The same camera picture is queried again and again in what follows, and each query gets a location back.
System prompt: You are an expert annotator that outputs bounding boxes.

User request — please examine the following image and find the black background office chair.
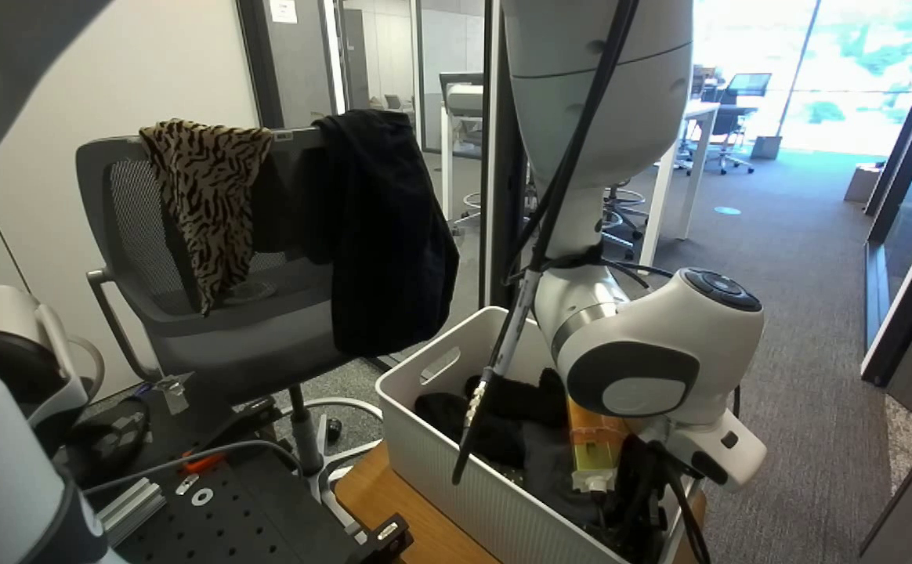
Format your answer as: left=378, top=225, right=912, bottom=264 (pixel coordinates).
left=699, top=87, right=761, bottom=178

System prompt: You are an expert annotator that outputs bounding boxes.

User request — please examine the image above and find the white plastic storage box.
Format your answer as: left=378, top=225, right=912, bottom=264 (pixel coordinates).
left=374, top=303, right=710, bottom=564

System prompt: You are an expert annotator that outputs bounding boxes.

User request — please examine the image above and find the grey cylinder device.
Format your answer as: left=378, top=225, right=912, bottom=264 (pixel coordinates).
left=0, top=358, right=111, bottom=564

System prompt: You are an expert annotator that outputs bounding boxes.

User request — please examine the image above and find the white background desk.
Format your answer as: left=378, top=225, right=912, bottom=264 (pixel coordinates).
left=637, top=98, right=754, bottom=271

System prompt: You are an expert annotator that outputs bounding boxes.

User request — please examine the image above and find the dark grey office chair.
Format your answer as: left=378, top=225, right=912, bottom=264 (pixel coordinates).
left=71, top=121, right=375, bottom=400

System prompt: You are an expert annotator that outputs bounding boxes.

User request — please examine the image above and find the black door frame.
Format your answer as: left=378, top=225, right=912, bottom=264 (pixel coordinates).
left=479, top=0, right=528, bottom=312

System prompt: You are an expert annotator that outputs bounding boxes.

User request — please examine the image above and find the large black cloth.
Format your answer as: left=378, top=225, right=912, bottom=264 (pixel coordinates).
left=299, top=106, right=462, bottom=361

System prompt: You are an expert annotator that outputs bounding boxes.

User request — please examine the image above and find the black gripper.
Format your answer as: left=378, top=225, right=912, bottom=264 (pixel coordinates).
left=613, top=431, right=710, bottom=564

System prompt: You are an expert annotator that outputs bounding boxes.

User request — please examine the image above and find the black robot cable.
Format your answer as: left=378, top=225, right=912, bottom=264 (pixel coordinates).
left=452, top=0, right=646, bottom=485

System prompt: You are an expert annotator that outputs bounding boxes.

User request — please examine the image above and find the silver chair star base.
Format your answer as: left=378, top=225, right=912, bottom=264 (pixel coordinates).
left=262, top=383, right=388, bottom=509

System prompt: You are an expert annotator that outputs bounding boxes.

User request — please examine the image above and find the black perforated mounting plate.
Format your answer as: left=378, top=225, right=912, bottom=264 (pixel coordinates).
left=105, top=450, right=415, bottom=564

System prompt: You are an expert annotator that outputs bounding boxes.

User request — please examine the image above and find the light wooden board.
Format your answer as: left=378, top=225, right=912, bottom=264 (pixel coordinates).
left=329, top=445, right=498, bottom=564

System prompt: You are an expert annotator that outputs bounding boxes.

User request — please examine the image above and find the brown cardboard box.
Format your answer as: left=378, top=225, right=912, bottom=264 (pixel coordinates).
left=843, top=161, right=888, bottom=206

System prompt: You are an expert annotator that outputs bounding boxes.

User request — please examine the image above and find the white black dome device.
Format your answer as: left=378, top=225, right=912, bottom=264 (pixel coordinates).
left=0, top=278, right=95, bottom=431

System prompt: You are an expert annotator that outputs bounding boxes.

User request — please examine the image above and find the silver metal bracket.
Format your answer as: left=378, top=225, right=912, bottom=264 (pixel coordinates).
left=95, top=474, right=172, bottom=547

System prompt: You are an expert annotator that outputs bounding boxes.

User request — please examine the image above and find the leopard print cloth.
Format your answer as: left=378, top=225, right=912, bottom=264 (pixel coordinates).
left=137, top=118, right=277, bottom=318

